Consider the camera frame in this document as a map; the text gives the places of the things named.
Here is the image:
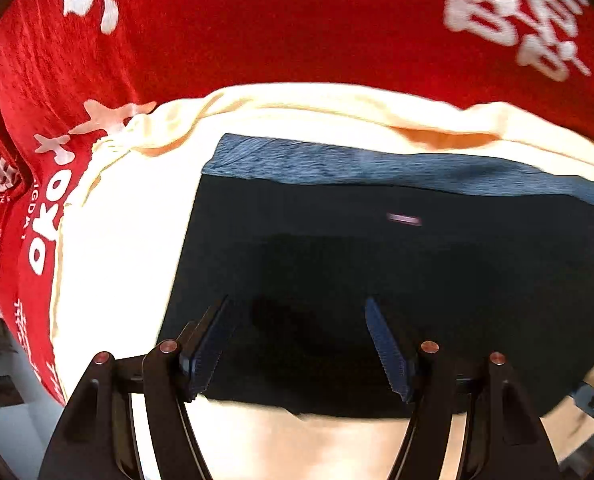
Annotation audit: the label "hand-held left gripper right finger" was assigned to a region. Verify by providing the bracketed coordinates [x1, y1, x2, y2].
[364, 296, 562, 480]

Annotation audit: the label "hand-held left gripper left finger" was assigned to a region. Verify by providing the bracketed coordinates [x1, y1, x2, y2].
[37, 296, 235, 480]

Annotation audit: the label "black pants with grey waistband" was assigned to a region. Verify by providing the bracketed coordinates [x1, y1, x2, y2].
[157, 132, 594, 418]

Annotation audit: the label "peach bed sheet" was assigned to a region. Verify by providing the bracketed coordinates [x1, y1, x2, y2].
[50, 82, 594, 480]

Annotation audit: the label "red printed blanket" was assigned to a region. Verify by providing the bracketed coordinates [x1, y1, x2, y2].
[0, 0, 594, 406]

